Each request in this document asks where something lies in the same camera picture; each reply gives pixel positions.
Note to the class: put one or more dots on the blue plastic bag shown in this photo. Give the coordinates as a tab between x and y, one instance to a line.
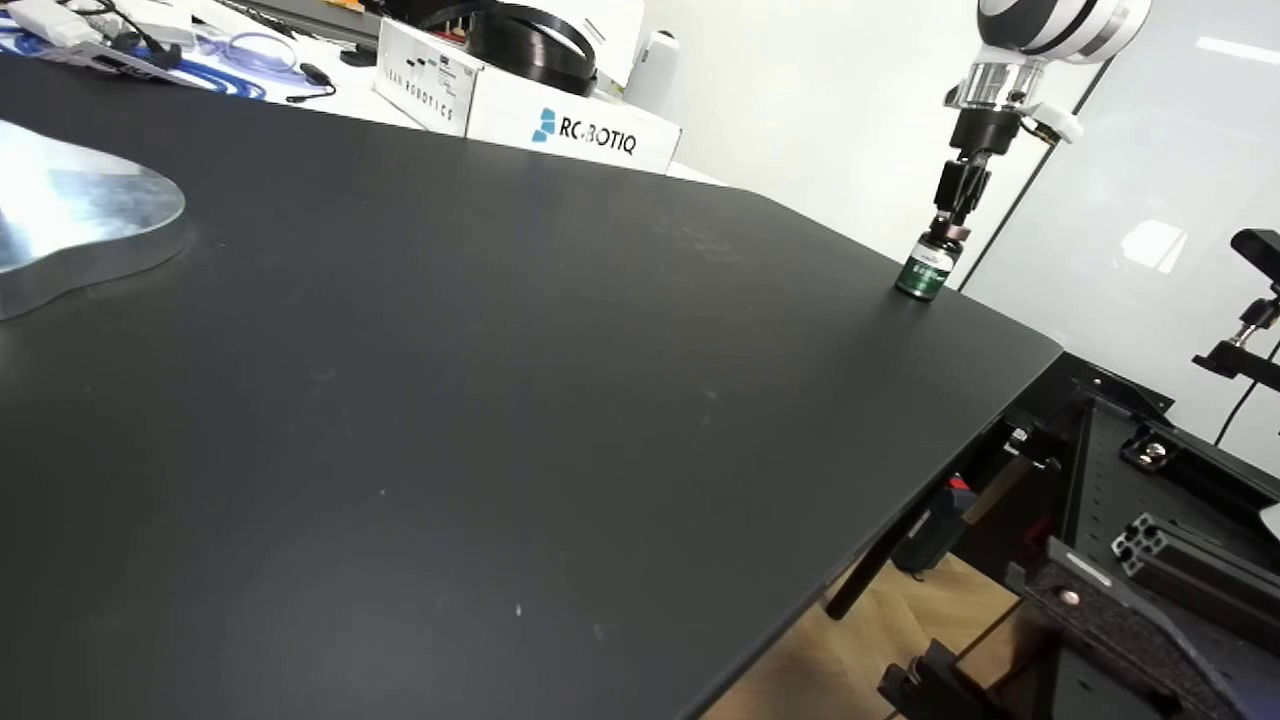
243	73

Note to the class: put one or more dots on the black aluminium extrusion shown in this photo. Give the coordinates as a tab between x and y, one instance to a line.
1203	561

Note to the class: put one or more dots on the light grey wrist camera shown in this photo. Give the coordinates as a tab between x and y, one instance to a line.
1055	125

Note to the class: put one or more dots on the black table support strut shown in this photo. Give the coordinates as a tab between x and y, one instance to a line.
872	566

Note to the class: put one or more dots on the white cloth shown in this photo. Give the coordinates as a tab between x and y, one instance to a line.
53	21

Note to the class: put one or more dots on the green bottle with dark cap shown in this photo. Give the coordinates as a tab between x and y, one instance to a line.
920	280

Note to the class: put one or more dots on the black camera stand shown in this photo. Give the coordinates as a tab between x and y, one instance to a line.
1261	250

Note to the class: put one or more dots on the white Robotiq cardboard box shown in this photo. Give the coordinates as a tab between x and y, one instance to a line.
575	125

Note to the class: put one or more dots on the black bracket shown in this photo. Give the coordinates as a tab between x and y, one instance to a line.
932	687

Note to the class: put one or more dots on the black round spool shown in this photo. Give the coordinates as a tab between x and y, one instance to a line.
535	44

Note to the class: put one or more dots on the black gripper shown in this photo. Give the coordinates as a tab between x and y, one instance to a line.
983	142

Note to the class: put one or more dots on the white plastic bottle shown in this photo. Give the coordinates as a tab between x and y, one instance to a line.
658	60

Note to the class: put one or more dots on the black perforated breadboard table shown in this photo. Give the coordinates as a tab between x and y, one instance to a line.
1102	462

